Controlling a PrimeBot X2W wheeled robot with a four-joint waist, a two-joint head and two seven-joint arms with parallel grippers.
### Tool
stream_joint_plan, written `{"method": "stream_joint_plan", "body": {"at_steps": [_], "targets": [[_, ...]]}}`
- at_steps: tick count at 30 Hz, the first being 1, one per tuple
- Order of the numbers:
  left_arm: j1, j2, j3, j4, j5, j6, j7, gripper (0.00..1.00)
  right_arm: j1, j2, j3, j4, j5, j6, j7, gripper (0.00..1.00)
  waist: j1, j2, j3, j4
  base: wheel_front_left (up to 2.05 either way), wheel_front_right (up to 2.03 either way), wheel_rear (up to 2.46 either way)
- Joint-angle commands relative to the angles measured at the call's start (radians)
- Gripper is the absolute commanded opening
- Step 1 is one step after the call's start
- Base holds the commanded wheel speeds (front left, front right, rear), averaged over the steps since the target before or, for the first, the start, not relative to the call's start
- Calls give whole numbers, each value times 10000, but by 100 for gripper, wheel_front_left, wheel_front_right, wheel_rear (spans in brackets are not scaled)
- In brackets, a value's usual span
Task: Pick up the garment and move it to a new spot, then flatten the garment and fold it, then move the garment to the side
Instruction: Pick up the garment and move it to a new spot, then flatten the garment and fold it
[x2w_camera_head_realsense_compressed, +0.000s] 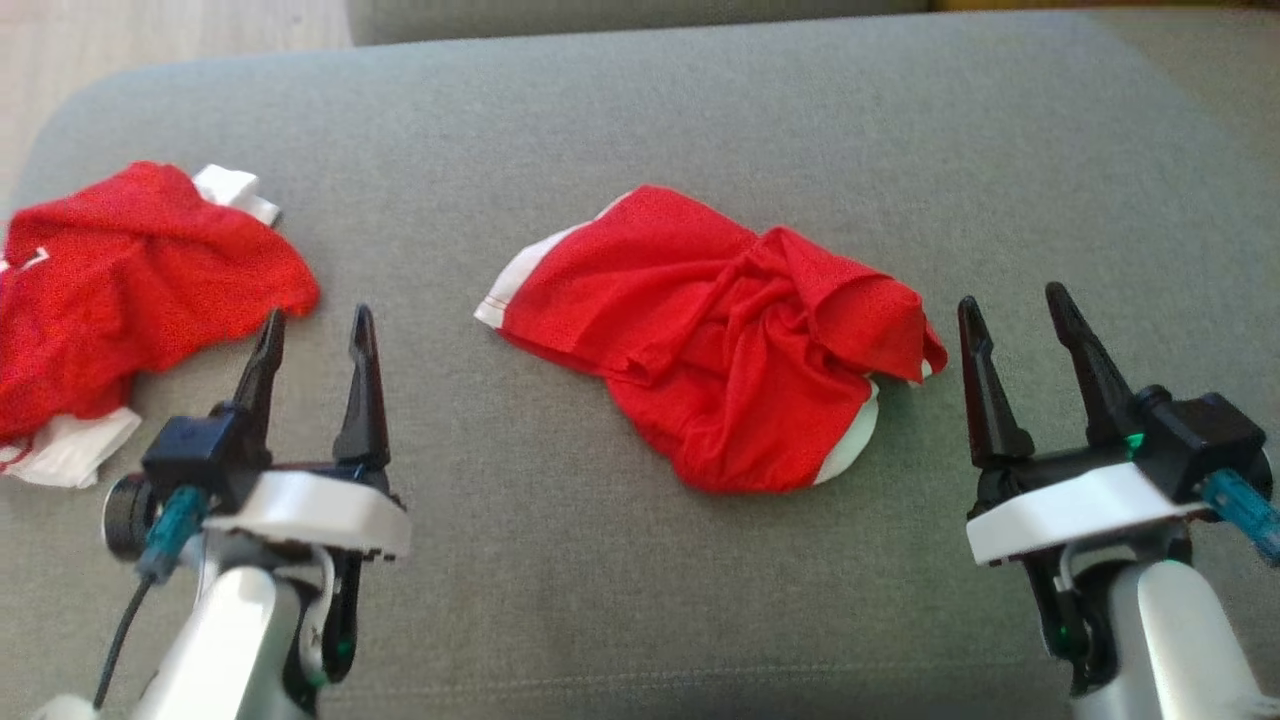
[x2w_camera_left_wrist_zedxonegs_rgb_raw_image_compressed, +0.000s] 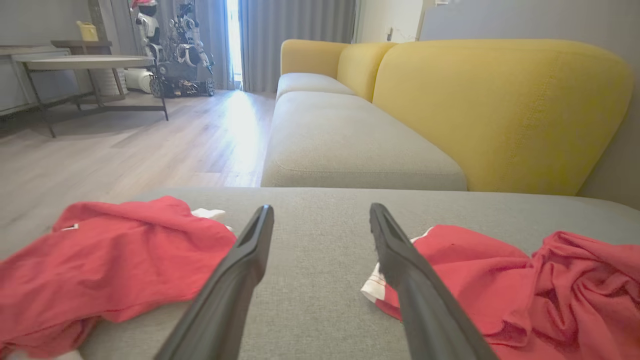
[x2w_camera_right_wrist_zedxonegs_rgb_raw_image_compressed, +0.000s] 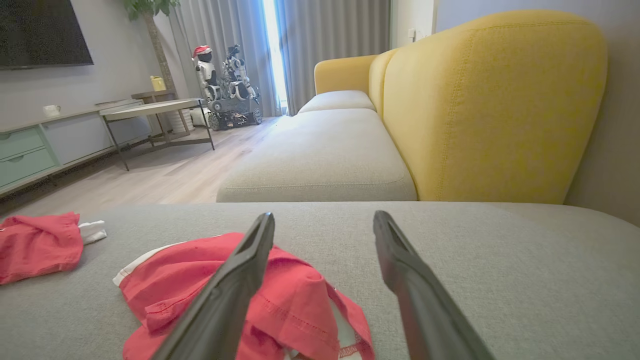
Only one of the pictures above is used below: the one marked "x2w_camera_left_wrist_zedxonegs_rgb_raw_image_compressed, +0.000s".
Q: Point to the red shorts white waistband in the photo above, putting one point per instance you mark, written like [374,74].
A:
[500,280]

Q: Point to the narrow yellow sofa backrest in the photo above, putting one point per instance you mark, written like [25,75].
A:
[360,67]

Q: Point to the wide yellow sofa backrest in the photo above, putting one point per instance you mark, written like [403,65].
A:
[500,110]

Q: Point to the dark wheeled robot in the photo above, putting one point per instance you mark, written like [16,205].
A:
[185,75]

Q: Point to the red basketball jersey white trim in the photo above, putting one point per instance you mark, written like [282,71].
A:
[100,260]

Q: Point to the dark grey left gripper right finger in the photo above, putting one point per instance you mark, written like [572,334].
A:
[420,300]

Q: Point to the grey sofa seat cushion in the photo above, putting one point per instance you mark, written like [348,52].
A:
[307,82]
[345,145]

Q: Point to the grey-top metal-frame table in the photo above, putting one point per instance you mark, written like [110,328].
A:
[85,62]

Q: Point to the yellow container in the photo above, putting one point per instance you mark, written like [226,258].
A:
[88,32]

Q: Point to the large grey sofa chaise cushion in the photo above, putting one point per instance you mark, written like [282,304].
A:
[320,250]

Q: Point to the wide grey curtain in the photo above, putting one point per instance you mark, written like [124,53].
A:
[290,30]

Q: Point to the white humanoid robot red hat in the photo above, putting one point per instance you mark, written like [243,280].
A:
[148,30]

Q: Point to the white round appliance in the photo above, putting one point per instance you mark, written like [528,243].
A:
[137,80]

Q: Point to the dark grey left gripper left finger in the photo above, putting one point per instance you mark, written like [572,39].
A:
[225,295]

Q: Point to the yellow sofa armrest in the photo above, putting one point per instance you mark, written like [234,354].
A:
[307,57]

